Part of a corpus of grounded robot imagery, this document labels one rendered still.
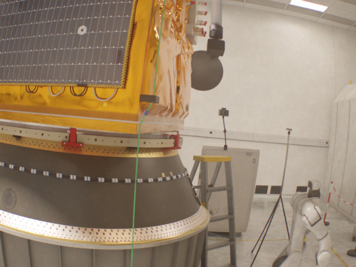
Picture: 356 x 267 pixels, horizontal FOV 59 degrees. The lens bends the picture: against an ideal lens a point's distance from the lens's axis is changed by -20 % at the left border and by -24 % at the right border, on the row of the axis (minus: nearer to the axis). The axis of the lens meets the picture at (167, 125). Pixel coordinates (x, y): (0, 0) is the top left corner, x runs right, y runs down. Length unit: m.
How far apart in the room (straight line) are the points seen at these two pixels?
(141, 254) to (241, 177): 4.07
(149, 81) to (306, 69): 8.82
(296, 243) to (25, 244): 1.56
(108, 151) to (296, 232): 1.19
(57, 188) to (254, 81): 8.46
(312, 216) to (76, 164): 1.30
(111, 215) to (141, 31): 0.94
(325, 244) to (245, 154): 4.17
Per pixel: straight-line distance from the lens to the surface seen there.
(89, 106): 1.77
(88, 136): 2.02
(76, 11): 1.86
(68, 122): 1.81
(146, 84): 1.75
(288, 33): 10.48
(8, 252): 2.07
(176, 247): 2.24
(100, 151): 2.08
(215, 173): 4.03
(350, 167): 8.45
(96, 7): 1.82
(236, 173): 5.95
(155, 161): 2.30
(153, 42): 1.78
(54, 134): 2.01
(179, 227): 2.25
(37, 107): 1.90
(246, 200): 6.03
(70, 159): 2.02
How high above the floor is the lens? 1.82
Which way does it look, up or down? 1 degrees down
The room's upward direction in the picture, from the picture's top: 5 degrees clockwise
